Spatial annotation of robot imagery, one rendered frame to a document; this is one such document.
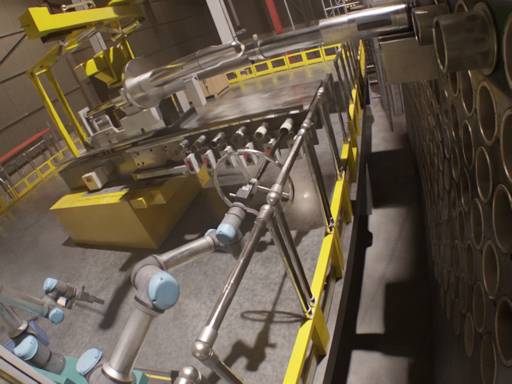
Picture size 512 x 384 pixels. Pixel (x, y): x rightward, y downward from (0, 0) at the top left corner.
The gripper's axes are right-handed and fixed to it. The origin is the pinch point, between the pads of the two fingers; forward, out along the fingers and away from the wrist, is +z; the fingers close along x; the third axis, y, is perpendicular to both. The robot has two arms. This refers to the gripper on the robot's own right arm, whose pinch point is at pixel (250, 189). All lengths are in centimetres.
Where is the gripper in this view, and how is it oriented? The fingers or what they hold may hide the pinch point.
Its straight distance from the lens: 138.3
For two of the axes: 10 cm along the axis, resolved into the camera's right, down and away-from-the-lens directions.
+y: -9.5, -2.5, 1.9
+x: -0.7, 7.6, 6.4
